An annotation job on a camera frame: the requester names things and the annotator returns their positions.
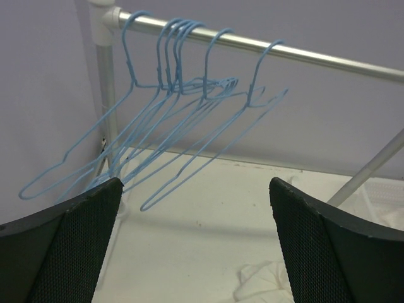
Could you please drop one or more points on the white plastic basket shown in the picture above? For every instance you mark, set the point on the white plastic basket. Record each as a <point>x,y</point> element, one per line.
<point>384,199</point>

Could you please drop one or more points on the white clothes rack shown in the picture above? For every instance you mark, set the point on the white clothes rack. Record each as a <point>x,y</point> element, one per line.
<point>106,18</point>

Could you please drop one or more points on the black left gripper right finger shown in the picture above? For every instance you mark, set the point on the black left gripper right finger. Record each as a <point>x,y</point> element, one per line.
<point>333,256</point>

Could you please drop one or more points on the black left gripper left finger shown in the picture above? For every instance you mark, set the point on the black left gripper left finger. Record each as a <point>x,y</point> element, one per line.
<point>56,254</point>

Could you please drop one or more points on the bundle of blue hangers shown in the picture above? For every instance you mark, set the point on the bundle of blue hangers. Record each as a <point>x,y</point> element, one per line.
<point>140,128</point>

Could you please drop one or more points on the white skirt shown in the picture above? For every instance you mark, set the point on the white skirt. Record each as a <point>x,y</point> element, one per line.
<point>263,282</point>

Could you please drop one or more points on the blue wire hanger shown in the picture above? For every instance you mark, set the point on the blue wire hanger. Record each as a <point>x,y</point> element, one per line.
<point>251,103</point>

